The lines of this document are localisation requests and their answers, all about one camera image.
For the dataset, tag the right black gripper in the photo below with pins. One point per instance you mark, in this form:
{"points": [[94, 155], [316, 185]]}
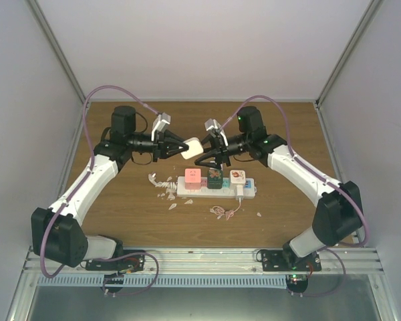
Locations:
{"points": [[220, 152]]}

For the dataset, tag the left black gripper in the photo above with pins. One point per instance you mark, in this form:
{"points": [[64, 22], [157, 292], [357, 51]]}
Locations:
{"points": [[162, 145]]}

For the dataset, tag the white rounded square adapter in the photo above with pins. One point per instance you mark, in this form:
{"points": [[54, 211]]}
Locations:
{"points": [[195, 148]]}

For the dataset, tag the green dragon cube adapter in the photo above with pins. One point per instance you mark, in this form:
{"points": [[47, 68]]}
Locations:
{"points": [[214, 179]]}

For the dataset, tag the pink cube socket adapter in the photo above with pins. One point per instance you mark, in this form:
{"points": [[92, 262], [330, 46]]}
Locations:
{"points": [[192, 175]]}

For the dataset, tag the white cube adapter red print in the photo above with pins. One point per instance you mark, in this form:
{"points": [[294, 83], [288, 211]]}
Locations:
{"points": [[237, 177]]}

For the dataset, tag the white power strip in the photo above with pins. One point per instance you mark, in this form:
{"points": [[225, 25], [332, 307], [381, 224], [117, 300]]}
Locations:
{"points": [[226, 192]]}

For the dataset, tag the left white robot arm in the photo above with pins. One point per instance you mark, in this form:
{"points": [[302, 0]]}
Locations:
{"points": [[57, 231]]}

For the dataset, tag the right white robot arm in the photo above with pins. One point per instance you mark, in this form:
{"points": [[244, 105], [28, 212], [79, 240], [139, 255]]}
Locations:
{"points": [[338, 206]]}

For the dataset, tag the white usb charger plug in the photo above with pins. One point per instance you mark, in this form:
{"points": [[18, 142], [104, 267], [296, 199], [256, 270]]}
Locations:
{"points": [[239, 192]]}

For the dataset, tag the white paper scrap pile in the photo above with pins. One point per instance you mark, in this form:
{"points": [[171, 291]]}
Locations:
{"points": [[170, 191]]}

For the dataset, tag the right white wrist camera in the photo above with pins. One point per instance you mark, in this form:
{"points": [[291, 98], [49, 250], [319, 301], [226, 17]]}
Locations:
{"points": [[213, 127]]}

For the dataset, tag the aluminium front rail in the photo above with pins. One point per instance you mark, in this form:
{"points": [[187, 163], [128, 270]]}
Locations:
{"points": [[245, 261]]}

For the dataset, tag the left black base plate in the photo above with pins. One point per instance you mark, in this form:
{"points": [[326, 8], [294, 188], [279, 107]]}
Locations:
{"points": [[133, 262]]}

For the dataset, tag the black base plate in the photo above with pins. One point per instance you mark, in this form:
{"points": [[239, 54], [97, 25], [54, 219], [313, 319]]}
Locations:
{"points": [[133, 262], [276, 260]]}

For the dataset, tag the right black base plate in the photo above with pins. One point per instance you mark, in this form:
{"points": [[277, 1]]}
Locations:
{"points": [[276, 260]]}

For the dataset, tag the grey slotted cable duct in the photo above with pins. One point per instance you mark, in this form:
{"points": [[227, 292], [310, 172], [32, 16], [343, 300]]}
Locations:
{"points": [[168, 281]]}

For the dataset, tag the left aluminium frame post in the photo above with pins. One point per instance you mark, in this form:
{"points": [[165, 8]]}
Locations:
{"points": [[53, 42]]}

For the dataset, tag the aluminium frame post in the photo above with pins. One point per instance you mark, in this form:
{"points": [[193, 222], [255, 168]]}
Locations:
{"points": [[53, 42], [360, 29]]}

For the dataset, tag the right aluminium frame post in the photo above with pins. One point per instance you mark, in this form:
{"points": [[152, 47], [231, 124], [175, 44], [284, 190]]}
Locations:
{"points": [[360, 29]]}

